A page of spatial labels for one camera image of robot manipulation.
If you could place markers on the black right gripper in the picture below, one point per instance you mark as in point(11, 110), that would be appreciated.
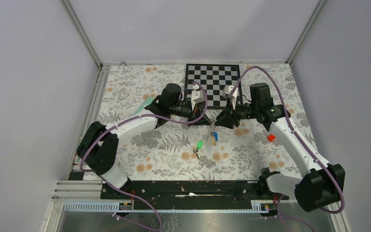
point(225, 119)

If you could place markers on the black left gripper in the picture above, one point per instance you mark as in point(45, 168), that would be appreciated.
point(197, 111)

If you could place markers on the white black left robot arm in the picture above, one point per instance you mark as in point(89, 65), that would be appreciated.
point(98, 147)

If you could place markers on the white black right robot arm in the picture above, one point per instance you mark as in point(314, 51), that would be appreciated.
point(321, 183)

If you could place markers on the green tag key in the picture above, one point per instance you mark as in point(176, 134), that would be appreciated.
point(197, 148)

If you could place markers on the floral table mat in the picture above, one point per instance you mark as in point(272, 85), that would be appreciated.
point(166, 153)

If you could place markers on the black white chessboard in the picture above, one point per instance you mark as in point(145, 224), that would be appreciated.
point(213, 78)

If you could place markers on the red curved block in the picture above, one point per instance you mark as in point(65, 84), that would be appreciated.
point(271, 137)

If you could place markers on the mint green cylinder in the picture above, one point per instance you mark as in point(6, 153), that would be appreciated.
point(146, 102)

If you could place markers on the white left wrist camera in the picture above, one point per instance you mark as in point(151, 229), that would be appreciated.
point(197, 96)

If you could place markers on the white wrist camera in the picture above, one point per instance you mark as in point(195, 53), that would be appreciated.
point(231, 92)
point(197, 96)

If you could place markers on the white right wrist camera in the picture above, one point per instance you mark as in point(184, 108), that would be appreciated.
point(231, 92)

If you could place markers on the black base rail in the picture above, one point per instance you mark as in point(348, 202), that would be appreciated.
point(228, 196)

